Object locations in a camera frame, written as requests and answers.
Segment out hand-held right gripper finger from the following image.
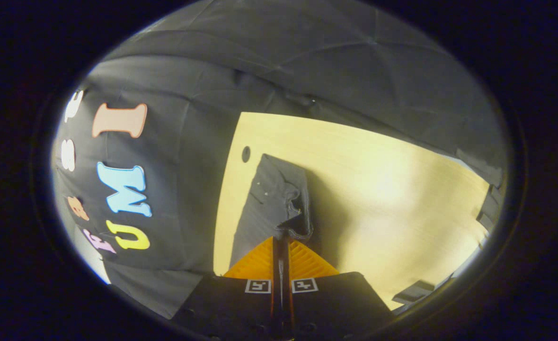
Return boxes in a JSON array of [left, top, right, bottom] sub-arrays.
[[283, 236, 396, 340], [172, 236, 284, 340]]

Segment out black jeans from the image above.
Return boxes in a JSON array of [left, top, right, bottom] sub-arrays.
[[229, 153, 314, 269]]

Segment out dark object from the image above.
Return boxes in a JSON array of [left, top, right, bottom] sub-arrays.
[[391, 279, 436, 305], [476, 184, 503, 233]]

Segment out black backdrop cloth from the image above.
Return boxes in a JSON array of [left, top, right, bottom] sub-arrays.
[[52, 0, 509, 319]]

